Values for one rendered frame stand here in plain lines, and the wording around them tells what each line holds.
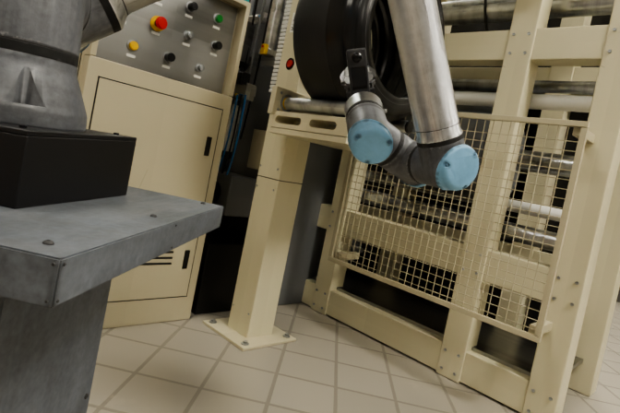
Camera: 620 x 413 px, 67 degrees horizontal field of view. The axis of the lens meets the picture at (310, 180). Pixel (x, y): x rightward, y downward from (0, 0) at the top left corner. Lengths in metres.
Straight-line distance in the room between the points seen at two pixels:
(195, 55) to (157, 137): 0.35
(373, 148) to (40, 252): 0.71
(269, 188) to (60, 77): 1.20
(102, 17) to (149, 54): 0.90
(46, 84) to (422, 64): 0.60
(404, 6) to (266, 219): 1.09
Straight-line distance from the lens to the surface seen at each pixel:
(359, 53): 1.14
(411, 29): 0.90
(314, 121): 1.54
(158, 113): 1.72
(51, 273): 0.41
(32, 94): 0.66
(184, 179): 1.79
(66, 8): 0.69
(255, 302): 1.83
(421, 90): 0.91
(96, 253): 0.45
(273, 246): 1.80
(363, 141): 0.98
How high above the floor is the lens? 0.71
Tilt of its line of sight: 2 degrees down
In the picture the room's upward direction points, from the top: 11 degrees clockwise
